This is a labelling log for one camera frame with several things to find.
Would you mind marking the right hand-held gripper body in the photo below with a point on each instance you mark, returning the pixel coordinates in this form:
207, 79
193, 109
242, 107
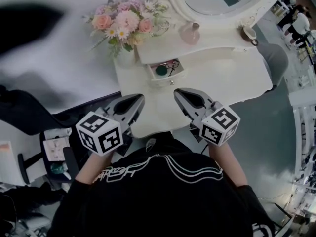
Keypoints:
219, 127

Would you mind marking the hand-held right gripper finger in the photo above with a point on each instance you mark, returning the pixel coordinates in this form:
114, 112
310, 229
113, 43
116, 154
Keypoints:
197, 94
184, 107

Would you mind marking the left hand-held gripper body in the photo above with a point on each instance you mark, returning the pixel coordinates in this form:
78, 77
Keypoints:
98, 137

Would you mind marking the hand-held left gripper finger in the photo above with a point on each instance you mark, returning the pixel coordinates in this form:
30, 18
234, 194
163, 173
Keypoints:
128, 97
135, 112

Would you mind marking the white vanity drawer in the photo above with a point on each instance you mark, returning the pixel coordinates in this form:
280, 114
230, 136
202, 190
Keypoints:
168, 79

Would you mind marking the black eyelash curler makeup item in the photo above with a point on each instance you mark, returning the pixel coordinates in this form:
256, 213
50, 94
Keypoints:
174, 67

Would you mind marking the green round makeup puff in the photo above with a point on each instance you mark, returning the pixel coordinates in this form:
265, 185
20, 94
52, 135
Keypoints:
161, 71

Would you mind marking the person's left forearm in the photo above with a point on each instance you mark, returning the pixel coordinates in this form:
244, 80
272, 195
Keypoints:
95, 167

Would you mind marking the person's right forearm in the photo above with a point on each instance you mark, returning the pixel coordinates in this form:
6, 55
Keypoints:
228, 164

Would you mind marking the white vanity table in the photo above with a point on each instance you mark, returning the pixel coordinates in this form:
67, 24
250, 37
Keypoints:
222, 78

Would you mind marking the white vase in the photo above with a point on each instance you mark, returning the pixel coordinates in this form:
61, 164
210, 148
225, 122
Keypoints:
126, 58

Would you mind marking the white printed box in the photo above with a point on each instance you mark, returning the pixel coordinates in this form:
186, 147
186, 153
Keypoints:
55, 148

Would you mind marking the pink perfume bottle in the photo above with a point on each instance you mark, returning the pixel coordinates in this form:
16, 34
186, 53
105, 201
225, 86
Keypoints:
188, 34

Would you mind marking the black office chair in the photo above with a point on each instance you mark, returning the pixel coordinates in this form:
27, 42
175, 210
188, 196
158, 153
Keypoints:
32, 110

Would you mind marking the pink flower bouquet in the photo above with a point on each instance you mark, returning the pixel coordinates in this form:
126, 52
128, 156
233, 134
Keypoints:
128, 21

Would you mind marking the brown and white cup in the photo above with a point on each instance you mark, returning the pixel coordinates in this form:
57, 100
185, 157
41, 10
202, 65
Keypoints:
248, 32

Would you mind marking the white shelf unit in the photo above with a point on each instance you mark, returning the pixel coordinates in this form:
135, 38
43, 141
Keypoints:
302, 122

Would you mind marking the person's black printed shirt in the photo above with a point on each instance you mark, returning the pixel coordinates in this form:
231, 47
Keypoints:
160, 196

